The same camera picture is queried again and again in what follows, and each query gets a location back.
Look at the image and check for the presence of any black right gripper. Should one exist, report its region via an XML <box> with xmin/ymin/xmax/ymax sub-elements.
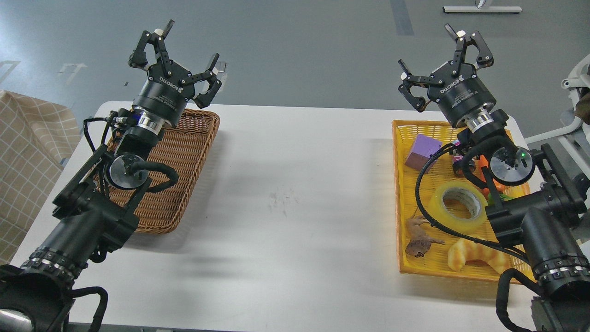
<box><xmin>398</xmin><ymin>24</ymin><xmax>497</xmax><ymax>129</ymax></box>

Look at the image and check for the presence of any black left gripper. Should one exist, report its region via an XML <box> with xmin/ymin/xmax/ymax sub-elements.
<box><xmin>128</xmin><ymin>19</ymin><xmax>222</xmax><ymax>129</ymax></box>

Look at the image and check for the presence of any yellow tape roll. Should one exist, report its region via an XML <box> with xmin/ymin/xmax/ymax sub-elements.
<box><xmin>427</xmin><ymin>181</ymin><xmax>488</xmax><ymax>235</ymax></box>

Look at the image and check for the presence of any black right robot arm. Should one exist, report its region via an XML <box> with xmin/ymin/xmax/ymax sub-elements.
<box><xmin>398</xmin><ymin>24</ymin><xmax>590</xmax><ymax>332</ymax></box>

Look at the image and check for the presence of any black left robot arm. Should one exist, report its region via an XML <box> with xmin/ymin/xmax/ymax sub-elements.
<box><xmin>1</xmin><ymin>20</ymin><xmax>222</xmax><ymax>332</ymax></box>

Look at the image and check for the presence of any brown wicker basket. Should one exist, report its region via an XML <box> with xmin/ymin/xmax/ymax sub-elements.
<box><xmin>96</xmin><ymin>109</ymin><xmax>220</xmax><ymax>235</ymax></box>

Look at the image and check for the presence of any purple foam cube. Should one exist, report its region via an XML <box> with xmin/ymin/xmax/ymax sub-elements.
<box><xmin>405</xmin><ymin>134</ymin><xmax>443</xmax><ymax>171</ymax></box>

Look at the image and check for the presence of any white stand base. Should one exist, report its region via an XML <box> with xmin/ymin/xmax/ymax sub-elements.
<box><xmin>442</xmin><ymin>0</ymin><xmax>523</xmax><ymax>14</ymax></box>

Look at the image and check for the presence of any purple drink can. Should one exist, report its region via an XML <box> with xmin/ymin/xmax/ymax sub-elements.
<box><xmin>449</xmin><ymin>140</ymin><xmax>464</xmax><ymax>177</ymax></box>

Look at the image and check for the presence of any orange toy carrot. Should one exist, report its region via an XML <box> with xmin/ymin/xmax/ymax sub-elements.
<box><xmin>475</xmin><ymin>157</ymin><xmax>507</xmax><ymax>200</ymax></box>

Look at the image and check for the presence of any beige checkered cloth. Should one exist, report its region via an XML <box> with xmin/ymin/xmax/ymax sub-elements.
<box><xmin>0</xmin><ymin>90</ymin><xmax>81</xmax><ymax>264</ymax></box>

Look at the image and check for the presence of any yellow plastic basket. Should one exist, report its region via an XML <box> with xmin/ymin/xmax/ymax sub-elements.
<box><xmin>392</xmin><ymin>120</ymin><xmax>539</xmax><ymax>285</ymax></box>

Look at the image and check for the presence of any brown toy lion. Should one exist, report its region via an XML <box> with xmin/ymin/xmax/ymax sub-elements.
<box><xmin>405</xmin><ymin>216</ymin><xmax>445</xmax><ymax>258</ymax></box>

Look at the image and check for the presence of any toy croissant bread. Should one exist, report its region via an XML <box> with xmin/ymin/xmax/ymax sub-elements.
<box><xmin>447</xmin><ymin>239</ymin><xmax>511</xmax><ymax>274</ymax></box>

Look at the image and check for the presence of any white chair frame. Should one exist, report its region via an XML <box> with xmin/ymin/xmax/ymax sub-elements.
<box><xmin>525</xmin><ymin>53</ymin><xmax>590</xmax><ymax>176</ymax></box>

